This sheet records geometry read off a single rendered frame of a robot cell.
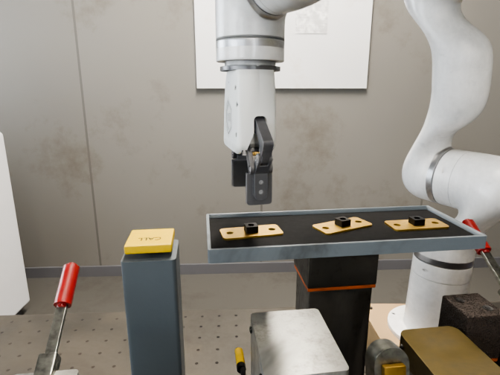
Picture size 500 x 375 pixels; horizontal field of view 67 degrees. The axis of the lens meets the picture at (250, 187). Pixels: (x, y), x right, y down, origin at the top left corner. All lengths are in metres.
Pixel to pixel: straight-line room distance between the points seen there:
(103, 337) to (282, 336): 0.82
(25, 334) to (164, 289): 0.79
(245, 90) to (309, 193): 2.38
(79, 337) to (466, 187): 1.01
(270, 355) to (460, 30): 0.64
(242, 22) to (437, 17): 0.45
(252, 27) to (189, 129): 2.24
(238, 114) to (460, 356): 0.35
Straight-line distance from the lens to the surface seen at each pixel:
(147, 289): 0.53
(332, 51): 2.71
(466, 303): 0.55
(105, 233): 2.98
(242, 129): 0.44
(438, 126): 0.83
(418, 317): 0.96
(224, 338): 1.10
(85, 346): 1.16
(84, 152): 2.86
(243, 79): 0.45
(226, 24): 0.47
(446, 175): 0.84
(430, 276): 0.91
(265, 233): 0.52
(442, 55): 0.81
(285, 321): 0.44
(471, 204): 0.83
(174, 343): 0.57
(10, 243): 2.58
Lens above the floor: 1.35
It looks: 15 degrees down
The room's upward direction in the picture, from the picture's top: straight up
